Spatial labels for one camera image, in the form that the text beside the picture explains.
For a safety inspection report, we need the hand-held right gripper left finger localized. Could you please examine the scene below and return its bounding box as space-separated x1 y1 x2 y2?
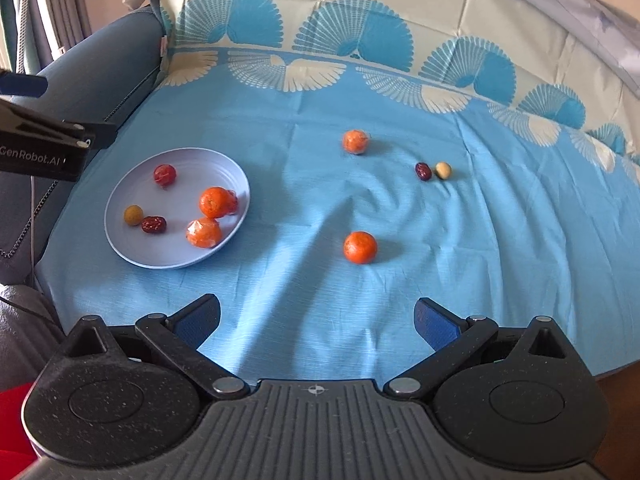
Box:
65 294 251 402

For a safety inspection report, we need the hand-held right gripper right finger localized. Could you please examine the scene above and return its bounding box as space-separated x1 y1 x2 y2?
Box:
382 297 571 402

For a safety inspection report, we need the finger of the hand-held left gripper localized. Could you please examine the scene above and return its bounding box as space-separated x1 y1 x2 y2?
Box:
62 120 119 150
0 71 49 99

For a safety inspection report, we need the pale blue plate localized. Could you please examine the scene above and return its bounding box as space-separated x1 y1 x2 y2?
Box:
104 146 251 270

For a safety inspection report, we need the bare orange tangerine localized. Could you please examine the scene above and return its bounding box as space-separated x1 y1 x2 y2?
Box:
199 186 232 220
343 230 378 265

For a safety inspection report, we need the blue denim sofa armrest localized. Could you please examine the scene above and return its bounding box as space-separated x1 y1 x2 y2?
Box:
0 10 168 286

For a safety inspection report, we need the blue fan-print bedsheet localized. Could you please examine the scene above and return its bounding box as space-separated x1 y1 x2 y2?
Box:
32 0 640 391

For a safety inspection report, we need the grey fuzzy cloth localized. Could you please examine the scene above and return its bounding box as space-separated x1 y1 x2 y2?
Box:
0 284 66 391

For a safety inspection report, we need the red garment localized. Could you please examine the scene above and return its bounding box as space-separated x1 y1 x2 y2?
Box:
0 382 40 463

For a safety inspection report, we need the grey bed cover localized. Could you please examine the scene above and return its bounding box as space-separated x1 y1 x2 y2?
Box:
500 0 640 108

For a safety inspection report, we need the thin black cable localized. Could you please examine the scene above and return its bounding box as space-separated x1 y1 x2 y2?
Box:
0 295 65 335

